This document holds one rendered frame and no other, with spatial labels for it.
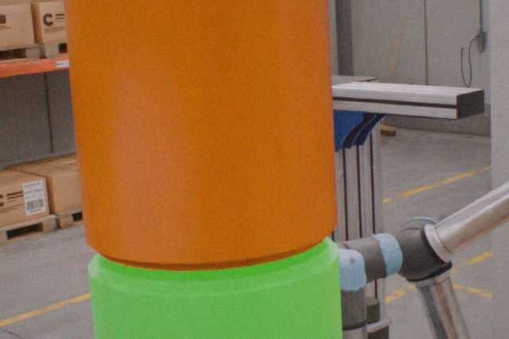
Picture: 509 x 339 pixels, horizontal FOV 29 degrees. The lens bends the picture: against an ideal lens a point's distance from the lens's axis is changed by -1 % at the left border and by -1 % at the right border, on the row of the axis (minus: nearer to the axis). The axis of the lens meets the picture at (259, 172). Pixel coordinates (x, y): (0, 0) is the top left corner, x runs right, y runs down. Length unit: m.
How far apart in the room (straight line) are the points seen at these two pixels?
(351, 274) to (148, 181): 1.33
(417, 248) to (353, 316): 0.72
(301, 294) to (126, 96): 0.05
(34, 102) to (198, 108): 10.53
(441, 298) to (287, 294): 2.21
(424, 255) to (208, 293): 2.04
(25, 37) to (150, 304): 8.94
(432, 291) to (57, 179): 7.26
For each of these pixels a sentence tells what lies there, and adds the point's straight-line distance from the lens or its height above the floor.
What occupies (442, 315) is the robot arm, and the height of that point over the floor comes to 1.44.
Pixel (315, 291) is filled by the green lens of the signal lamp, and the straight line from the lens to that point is 0.18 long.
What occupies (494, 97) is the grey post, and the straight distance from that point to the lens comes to 5.02.
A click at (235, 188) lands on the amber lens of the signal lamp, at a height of 2.23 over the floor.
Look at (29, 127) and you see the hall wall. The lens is 10.68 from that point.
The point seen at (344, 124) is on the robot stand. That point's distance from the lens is 1.99.
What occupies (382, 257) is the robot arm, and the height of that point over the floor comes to 1.79.
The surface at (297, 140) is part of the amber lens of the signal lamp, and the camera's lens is 0.17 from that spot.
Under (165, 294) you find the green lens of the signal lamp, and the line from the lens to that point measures 0.18.
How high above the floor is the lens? 2.27
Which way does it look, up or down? 12 degrees down
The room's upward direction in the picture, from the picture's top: 3 degrees counter-clockwise
